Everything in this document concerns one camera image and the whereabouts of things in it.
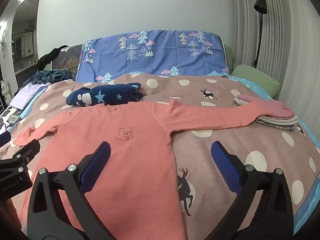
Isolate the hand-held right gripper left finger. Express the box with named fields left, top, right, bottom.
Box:
left=26, top=141, right=118, bottom=240

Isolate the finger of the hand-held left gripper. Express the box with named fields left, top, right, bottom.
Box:
left=0, top=139, right=41, bottom=174

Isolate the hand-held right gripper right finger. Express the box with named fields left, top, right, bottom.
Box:
left=211, top=141, right=294, bottom=240

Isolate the salmon pink baby onesie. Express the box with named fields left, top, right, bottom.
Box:
left=12, top=99, right=259, bottom=240

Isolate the panda print cloth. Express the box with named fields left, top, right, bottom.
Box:
left=0, top=105, right=22, bottom=133

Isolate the lavender cloth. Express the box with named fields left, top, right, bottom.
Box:
left=10, top=82, right=52, bottom=109

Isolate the white cat figurine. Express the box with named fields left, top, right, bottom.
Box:
left=0, top=79, right=13, bottom=103

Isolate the grey patterned folded garment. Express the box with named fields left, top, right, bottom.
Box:
left=255, top=120, right=297, bottom=132

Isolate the beige folded garment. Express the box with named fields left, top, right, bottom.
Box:
left=234, top=97, right=298, bottom=127

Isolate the navy star print garment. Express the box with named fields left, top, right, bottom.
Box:
left=66, top=82, right=143, bottom=107

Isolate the pink folded garment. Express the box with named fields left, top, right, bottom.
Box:
left=237, top=95, right=295, bottom=119

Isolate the pink spotted deer blanket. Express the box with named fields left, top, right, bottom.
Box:
left=0, top=72, right=320, bottom=230

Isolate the grey blue fleece blanket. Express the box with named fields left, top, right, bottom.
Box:
left=22, top=69, right=72, bottom=87

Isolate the green pillow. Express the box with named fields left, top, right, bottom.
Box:
left=224, top=45, right=235, bottom=71
left=231, top=64, right=281, bottom=98

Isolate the black jacket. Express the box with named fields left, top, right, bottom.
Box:
left=37, top=45, right=69, bottom=72

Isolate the dark tree print headboard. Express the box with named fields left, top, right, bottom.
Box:
left=51, top=44, right=83, bottom=80

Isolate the blue tree print sheet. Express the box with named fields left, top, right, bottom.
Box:
left=76, top=30, right=229, bottom=83

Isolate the white pleated curtain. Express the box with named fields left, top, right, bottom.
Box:
left=230, top=0, right=320, bottom=140

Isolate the black floor lamp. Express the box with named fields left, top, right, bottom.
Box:
left=252, top=0, right=267, bottom=68

